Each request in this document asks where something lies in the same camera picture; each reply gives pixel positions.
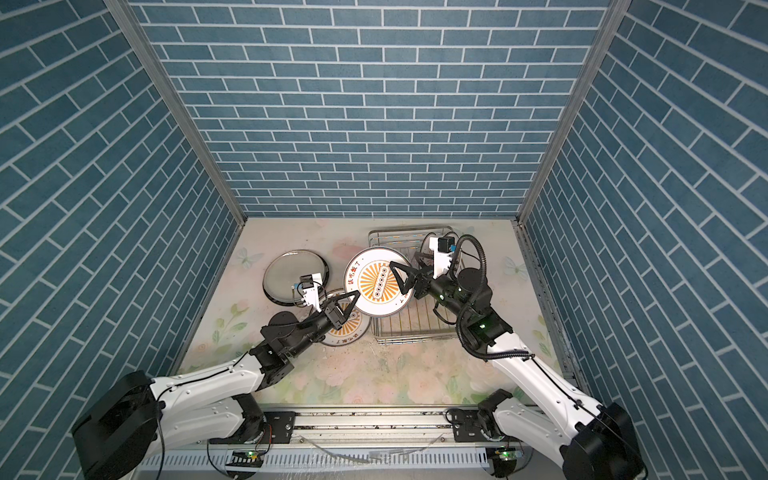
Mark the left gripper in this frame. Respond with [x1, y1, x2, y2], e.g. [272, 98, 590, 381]
[286, 292, 359, 362]

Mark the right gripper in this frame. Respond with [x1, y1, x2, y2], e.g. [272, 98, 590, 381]
[393, 252, 473, 325]

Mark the brown patterned plate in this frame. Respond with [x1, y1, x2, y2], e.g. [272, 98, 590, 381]
[321, 306, 371, 347]

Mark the orange sunburst plate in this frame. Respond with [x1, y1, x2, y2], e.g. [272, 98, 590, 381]
[343, 247, 413, 318]

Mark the plain white deep plate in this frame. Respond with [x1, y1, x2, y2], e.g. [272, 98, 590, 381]
[262, 249, 330, 307]

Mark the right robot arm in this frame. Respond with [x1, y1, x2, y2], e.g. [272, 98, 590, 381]
[389, 262, 649, 479]

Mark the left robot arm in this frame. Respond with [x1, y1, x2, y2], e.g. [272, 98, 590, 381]
[71, 290, 360, 479]

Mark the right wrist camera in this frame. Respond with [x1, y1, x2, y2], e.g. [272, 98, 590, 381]
[429, 235, 456, 279]

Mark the metal wire dish rack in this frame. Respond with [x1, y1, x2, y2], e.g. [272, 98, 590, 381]
[368, 224, 459, 344]

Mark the black corrugated cable right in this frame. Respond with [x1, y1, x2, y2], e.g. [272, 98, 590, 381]
[452, 233, 535, 362]

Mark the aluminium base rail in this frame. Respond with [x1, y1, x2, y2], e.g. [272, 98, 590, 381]
[119, 404, 625, 475]

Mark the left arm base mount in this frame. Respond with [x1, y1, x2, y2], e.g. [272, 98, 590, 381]
[210, 411, 297, 445]

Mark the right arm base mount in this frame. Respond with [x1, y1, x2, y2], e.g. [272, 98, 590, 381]
[443, 389, 528, 443]

